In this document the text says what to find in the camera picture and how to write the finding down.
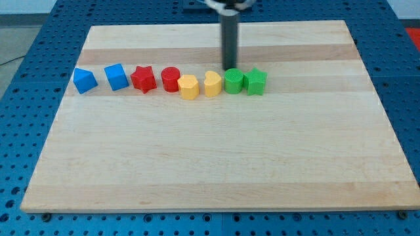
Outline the green star block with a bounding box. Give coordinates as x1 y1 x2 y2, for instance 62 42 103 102
243 68 268 96

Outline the red star block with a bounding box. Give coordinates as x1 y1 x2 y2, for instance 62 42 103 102
131 66 157 94

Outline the yellow heart block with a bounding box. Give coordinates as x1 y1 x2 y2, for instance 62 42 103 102
204 71 222 97

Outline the yellow hexagon block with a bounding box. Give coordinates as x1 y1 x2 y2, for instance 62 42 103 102
177 75 200 100

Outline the green cylinder block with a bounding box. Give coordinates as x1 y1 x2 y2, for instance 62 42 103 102
224 68 243 94

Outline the red cylinder block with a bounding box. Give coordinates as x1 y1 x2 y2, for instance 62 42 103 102
161 67 180 92

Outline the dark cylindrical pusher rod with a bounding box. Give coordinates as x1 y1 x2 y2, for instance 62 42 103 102
220 14 238 70

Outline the blue cube block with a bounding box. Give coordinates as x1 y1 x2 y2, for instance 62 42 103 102
104 64 129 91

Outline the wooden board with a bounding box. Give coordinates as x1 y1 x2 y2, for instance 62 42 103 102
20 20 419 213

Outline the blue triangular prism block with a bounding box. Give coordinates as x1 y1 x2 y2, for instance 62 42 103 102
73 68 98 94

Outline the red object at right edge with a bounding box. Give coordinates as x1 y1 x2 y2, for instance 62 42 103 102
406 28 420 50

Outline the black cable on floor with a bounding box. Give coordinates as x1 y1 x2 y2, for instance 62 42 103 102
0 54 26 66

